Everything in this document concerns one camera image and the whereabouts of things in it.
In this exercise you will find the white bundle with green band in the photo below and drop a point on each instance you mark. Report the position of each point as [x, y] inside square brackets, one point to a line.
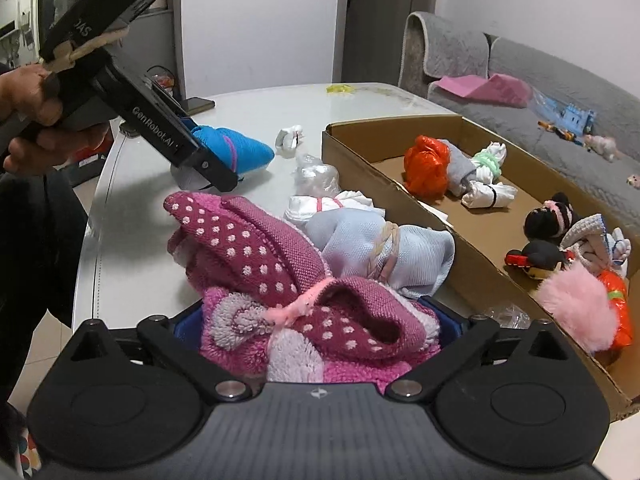
[489, 160]

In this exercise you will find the scattered toy blocks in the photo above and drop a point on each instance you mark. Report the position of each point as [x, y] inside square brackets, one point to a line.
[560, 132]

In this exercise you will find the person's dark clothing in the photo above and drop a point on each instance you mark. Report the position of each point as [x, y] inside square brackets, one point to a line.
[35, 270]

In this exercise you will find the pink fluffy bundle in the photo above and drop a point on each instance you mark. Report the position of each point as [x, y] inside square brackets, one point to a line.
[575, 305]

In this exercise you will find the grey room door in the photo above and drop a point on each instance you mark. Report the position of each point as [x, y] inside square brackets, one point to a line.
[380, 20]

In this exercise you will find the white bundle with black band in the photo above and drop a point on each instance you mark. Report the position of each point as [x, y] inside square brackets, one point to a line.
[487, 195]

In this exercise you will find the orange plastic bag bundle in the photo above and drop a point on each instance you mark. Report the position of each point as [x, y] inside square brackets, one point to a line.
[425, 167]

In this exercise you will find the crumpled clear plastic bag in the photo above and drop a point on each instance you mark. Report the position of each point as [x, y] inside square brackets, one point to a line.
[505, 316]

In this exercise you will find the grey sofa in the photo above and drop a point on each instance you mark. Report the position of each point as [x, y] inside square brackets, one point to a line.
[550, 60]

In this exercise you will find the light blue cloth bundle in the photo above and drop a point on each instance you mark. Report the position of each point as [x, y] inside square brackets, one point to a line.
[345, 240]

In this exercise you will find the black bundle with pink band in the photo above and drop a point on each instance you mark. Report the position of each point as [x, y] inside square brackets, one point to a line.
[545, 220]

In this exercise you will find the white and pink plush toy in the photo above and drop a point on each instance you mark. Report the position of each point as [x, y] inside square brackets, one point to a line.
[600, 146]

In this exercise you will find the black and red bundle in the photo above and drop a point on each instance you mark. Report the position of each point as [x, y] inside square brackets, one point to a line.
[537, 257]

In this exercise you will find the cardboard box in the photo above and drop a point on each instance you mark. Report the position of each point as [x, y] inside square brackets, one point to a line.
[530, 180]

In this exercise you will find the person's left hand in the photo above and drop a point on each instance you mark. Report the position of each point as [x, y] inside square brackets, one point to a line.
[30, 95]

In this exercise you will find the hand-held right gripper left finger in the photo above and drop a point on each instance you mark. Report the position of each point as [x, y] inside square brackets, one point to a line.
[186, 327]

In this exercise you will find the white and blue cloth bundle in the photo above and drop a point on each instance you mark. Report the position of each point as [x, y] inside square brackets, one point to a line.
[612, 252]

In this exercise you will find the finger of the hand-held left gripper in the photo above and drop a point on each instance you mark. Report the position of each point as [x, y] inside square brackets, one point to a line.
[190, 125]
[215, 175]

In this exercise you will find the small pink plush toy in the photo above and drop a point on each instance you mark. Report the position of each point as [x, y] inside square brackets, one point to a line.
[634, 179]

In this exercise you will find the clear plastic toy bag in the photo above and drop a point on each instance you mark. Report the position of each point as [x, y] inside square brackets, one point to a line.
[547, 105]

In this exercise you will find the white desktop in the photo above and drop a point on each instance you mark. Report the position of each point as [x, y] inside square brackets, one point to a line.
[130, 220]

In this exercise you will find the grey sock bundle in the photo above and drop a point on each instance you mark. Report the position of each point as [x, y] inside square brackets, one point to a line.
[459, 167]

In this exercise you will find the blue sock bundle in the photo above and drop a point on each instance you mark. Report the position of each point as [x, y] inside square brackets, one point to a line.
[247, 152]

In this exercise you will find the grey armrest cover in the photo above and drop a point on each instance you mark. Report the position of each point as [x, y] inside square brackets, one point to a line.
[445, 45]

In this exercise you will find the pink dotted sock bundle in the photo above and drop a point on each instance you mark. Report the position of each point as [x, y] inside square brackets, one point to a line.
[260, 255]

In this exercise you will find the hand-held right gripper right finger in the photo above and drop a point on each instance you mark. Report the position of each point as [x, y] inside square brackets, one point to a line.
[452, 326]

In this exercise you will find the grey sofa cover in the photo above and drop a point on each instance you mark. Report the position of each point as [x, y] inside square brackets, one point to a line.
[575, 170]

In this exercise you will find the orange and green bag bundle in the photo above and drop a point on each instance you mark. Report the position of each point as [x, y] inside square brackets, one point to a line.
[619, 310]

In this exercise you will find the blue toy castle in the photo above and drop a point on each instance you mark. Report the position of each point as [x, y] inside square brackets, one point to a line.
[577, 120]

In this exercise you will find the small white cloth bundle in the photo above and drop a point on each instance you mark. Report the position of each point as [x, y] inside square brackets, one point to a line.
[289, 137]

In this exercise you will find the yellow hair clip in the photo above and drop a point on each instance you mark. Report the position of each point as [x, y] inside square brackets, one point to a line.
[341, 89]

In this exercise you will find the white bundle with pink band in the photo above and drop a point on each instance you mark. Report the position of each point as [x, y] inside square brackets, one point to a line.
[320, 207]

